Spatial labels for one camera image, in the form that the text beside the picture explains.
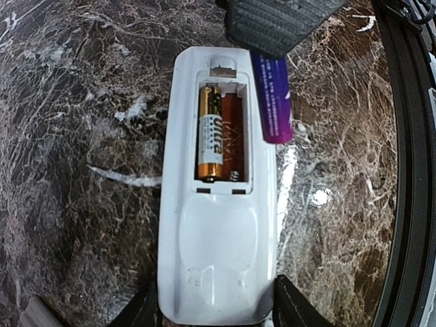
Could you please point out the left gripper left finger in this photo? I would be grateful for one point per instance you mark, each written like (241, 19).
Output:
(142, 310)

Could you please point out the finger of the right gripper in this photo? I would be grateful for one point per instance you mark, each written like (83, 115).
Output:
(274, 28)

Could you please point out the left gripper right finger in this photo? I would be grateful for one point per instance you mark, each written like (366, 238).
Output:
(292, 309)

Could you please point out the blue battery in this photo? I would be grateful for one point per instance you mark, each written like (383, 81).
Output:
(273, 92)

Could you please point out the white remote control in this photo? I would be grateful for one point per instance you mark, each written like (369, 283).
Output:
(217, 243)

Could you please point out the orange battery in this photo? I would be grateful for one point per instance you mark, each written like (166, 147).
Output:
(210, 135)

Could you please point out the grey battery cover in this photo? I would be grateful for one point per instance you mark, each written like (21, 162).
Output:
(37, 314)

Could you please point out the black front rail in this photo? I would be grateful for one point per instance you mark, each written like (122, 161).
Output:
(408, 296)

